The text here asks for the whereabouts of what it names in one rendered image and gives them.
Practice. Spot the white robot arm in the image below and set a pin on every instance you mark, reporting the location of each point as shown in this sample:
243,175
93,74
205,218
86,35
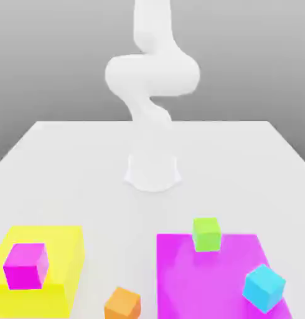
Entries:
152,74

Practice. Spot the small green cube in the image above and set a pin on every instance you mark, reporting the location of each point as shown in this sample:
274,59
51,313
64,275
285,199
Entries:
207,234

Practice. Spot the small orange cube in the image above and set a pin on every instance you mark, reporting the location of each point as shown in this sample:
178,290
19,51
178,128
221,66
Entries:
122,304

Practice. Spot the small magenta cube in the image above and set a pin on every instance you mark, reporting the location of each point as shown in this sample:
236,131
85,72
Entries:
24,266

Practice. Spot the small cyan cube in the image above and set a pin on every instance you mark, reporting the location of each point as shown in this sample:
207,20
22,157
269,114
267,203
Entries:
263,287

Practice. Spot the large yellow box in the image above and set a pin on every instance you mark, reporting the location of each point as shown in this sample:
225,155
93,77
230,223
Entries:
64,249

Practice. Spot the large magenta box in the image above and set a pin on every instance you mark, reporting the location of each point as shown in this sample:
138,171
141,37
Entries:
204,279

